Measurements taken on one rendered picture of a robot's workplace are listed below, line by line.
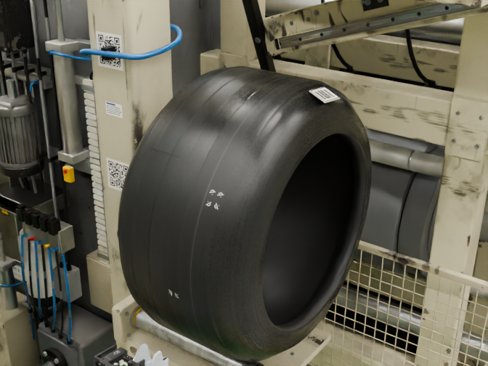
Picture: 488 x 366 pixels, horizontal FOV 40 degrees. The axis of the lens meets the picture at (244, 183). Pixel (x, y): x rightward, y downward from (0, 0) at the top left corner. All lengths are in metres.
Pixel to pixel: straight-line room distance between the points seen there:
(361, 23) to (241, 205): 0.58
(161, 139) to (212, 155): 0.12
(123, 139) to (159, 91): 0.13
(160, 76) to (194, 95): 0.22
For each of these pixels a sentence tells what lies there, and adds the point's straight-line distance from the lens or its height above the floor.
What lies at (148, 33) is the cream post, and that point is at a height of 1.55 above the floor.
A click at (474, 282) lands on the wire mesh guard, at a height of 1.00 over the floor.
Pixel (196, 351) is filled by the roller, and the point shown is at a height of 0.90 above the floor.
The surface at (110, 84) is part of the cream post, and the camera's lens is 1.50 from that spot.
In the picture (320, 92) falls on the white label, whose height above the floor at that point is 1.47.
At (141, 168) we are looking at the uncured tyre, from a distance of 1.26.
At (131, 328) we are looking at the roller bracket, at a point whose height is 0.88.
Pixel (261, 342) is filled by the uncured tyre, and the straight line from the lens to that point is 1.34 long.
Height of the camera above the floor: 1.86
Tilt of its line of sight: 25 degrees down
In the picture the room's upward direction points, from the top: 1 degrees clockwise
